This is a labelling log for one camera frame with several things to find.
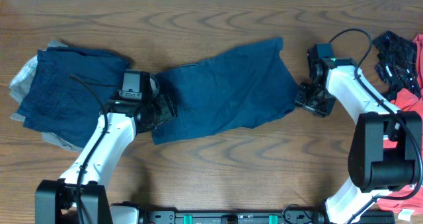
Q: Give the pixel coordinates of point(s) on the folded grey garment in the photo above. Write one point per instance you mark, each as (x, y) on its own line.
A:
(21, 84)

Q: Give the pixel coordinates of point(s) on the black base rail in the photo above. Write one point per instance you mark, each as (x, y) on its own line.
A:
(293, 214)

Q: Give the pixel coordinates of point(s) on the black patterned garment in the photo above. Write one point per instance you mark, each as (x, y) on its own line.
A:
(397, 64)

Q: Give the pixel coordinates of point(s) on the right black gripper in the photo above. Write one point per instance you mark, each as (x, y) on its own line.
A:
(320, 111)

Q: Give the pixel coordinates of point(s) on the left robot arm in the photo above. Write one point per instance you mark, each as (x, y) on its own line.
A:
(79, 195)

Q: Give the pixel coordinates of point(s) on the folded navy shorts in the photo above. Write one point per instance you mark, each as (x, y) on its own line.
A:
(100, 76)

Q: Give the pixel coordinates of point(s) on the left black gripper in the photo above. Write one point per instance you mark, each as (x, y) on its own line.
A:
(168, 111)

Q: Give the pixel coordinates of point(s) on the dark blue denim shorts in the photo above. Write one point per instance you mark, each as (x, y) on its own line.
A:
(246, 86)

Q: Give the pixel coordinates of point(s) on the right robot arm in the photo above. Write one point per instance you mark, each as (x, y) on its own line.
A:
(385, 154)

